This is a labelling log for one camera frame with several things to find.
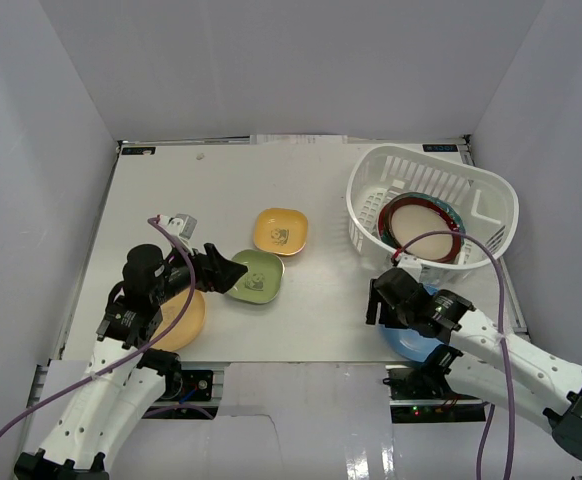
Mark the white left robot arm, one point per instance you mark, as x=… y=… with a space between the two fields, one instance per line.
x=126 y=373

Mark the white plastic dish bin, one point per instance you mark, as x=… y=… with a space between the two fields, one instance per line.
x=485 y=204

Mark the dark red rimmed round plate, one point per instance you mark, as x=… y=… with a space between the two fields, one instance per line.
x=421 y=230

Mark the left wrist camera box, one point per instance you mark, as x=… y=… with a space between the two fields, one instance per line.
x=181 y=227

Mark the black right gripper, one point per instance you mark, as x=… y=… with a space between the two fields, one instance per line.
x=371 y=316

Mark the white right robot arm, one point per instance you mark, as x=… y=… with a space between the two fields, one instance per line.
x=474 y=359

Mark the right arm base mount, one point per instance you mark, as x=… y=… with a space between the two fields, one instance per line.
x=416 y=400

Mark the yellow round plate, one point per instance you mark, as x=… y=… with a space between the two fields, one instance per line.
x=188 y=327

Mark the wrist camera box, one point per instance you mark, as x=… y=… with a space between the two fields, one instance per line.
x=409 y=263
x=181 y=227

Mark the yellow square panda dish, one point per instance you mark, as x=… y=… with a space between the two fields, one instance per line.
x=280 y=231

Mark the teal scalloped plate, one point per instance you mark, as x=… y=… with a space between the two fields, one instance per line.
x=446 y=205

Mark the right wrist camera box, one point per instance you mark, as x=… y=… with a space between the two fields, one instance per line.
x=409 y=263

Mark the light blue round plate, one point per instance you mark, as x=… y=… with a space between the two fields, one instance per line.
x=408 y=344

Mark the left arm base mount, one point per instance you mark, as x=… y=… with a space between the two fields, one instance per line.
x=188 y=396

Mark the green square panda dish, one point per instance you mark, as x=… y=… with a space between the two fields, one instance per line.
x=262 y=282

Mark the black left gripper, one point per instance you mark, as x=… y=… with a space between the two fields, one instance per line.
x=209 y=269

